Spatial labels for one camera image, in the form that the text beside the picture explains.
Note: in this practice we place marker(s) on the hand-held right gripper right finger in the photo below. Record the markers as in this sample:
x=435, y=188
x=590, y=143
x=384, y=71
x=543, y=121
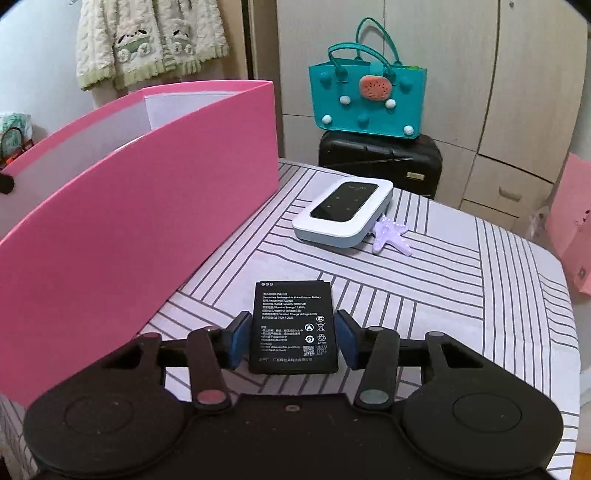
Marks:
x=347, y=339

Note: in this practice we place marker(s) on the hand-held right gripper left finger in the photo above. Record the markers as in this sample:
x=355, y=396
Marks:
x=241, y=341

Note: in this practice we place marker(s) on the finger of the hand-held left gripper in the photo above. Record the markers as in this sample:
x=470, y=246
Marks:
x=4, y=184

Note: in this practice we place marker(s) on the black battery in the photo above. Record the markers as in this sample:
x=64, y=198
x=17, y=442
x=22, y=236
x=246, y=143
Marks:
x=291, y=323

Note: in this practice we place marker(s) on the white pocket wifi router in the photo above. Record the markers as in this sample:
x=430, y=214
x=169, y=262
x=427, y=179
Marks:
x=341, y=207

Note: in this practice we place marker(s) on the pink cardboard box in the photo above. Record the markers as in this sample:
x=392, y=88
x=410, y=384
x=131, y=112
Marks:
x=138, y=207

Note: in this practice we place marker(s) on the tissue pack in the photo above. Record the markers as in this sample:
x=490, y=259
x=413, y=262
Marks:
x=16, y=122

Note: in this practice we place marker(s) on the striped bed sheet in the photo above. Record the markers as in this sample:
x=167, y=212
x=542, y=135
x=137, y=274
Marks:
x=438, y=300

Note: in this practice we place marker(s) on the purple starfish toy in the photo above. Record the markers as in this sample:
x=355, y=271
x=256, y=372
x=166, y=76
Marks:
x=388, y=235

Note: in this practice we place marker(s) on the black suitcase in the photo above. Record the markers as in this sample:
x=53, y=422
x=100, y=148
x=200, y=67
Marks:
x=369, y=157

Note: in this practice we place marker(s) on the fluffy white hanging garment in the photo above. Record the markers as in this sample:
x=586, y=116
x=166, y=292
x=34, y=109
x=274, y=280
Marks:
x=138, y=27

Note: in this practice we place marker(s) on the teal felt tote bag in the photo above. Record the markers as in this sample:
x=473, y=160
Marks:
x=341, y=92

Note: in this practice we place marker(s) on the pink paper bag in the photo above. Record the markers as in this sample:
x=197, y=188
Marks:
x=572, y=221

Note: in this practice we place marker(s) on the pale wardrobe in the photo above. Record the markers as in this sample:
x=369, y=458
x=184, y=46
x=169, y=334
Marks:
x=461, y=69

